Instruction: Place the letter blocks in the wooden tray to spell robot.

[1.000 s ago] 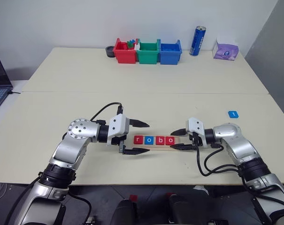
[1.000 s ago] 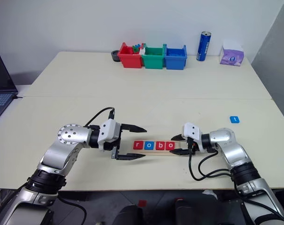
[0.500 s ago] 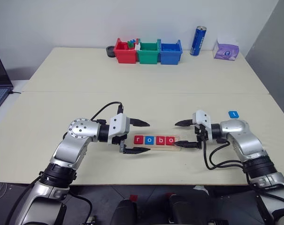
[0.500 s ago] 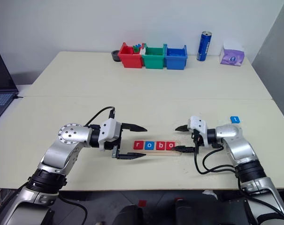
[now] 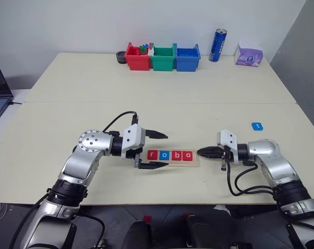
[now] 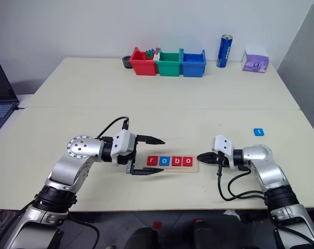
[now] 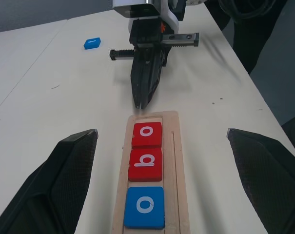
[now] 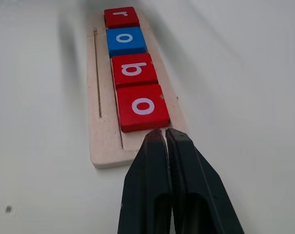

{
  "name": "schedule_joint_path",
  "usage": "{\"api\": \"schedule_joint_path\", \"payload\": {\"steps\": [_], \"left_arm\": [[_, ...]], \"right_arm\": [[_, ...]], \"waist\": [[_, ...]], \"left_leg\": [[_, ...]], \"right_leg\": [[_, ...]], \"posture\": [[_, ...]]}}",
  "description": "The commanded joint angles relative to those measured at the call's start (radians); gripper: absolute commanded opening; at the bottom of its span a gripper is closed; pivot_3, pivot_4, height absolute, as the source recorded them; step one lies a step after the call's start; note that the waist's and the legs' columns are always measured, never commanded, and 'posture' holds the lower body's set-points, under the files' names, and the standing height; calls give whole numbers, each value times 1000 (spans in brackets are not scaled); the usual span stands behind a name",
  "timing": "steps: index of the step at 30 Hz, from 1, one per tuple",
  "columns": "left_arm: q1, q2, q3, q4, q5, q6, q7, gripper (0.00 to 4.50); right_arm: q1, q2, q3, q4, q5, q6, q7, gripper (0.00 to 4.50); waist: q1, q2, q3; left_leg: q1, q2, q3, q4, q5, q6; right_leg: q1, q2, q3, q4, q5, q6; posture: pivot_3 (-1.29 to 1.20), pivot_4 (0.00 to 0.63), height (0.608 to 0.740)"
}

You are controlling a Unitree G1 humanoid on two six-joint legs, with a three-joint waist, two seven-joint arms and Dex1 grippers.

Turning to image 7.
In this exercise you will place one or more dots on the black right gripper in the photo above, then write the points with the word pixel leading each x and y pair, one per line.
pixel 144 34

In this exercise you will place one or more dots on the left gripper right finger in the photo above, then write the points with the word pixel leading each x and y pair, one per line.
pixel 271 185

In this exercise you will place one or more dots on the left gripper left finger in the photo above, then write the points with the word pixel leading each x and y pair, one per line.
pixel 47 190

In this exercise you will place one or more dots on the red letter tile o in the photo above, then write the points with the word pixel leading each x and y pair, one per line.
pixel 147 135

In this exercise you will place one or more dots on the red letter tile b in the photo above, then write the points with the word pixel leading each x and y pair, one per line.
pixel 145 165

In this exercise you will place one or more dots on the blue letter tile t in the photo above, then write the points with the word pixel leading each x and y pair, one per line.
pixel 92 43

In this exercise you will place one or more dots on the wooden letter tray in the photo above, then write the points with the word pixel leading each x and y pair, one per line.
pixel 170 170

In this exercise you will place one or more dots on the blue letter tile o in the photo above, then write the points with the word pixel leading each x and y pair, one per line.
pixel 144 207

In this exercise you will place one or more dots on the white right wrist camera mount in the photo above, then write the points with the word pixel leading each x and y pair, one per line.
pixel 170 20

